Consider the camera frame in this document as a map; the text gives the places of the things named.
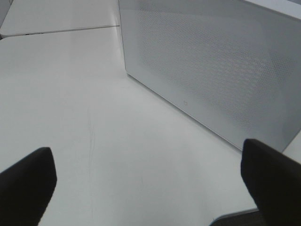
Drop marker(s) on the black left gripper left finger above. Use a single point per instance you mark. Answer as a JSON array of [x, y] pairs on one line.
[[26, 189]]

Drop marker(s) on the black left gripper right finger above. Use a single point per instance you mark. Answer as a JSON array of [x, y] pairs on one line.
[[273, 180]]

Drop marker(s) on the white microwave door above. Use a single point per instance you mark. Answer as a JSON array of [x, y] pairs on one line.
[[232, 65]]

